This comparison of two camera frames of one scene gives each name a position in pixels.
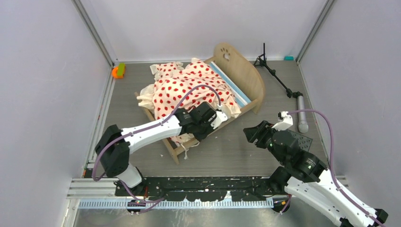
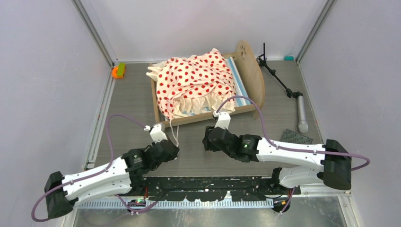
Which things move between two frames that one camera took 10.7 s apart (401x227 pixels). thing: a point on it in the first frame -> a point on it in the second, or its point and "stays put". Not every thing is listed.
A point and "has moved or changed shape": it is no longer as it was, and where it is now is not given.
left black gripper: x=199 y=137 -> x=173 y=155
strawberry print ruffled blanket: x=177 y=86 has moved or changed shape
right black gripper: x=258 y=131 -> x=209 y=145
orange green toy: x=119 y=72 stays put
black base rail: x=197 y=188 stays put
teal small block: x=289 y=57 stays put
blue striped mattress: x=241 y=100 -> x=241 y=95
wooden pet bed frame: x=247 y=71 has moved or changed shape
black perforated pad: x=304 y=142 stays put
